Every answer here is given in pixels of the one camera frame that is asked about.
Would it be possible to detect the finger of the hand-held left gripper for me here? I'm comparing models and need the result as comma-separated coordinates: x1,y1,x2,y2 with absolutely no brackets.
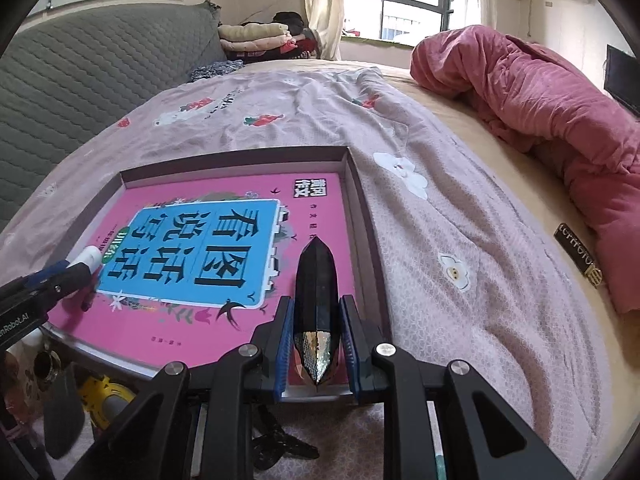
27,259,76,287
39,264,96,307

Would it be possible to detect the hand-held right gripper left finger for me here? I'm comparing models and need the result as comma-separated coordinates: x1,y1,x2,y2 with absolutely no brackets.
65,296,296,480

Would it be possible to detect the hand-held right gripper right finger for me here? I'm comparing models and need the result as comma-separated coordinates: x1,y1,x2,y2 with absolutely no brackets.
339,294,576,480

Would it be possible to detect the white bottle with red label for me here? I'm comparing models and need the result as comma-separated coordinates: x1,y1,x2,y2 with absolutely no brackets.
62,245,103,312

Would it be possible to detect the shallow cardboard box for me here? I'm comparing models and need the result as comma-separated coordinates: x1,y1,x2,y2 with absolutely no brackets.
42,146,396,406

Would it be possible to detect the black link watch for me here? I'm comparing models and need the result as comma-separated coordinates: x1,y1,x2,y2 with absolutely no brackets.
251,404,319,472

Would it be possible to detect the pink and blue book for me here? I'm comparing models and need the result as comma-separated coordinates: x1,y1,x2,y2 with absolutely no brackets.
47,180,362,391

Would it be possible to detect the yellow tape measure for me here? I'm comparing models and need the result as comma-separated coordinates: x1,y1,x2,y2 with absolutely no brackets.
80,375,137,431

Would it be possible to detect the grey quilted headboard cover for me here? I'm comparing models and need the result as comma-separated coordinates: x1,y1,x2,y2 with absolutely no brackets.
0,0,227,233

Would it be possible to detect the black and gold fabric tag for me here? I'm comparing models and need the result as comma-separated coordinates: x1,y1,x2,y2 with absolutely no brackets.
554,222,604,289

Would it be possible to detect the beige mattress sheet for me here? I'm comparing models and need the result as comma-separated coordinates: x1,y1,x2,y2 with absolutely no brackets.
240,57,623,311

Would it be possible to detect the dark patterned cloth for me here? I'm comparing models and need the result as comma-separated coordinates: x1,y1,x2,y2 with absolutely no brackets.
189,59,246,83

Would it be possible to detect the beige folded blanket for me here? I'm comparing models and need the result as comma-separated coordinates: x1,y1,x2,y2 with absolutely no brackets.
218,24,294,52

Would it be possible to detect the pink quilt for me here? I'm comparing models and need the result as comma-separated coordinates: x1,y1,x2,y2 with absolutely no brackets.
410,25,640,317

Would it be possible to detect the pile of dark clothes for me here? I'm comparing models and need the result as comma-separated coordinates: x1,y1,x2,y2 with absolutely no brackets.
225,11,322,63

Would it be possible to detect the black wall television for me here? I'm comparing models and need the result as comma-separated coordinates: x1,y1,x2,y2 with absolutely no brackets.
603,44,640,121

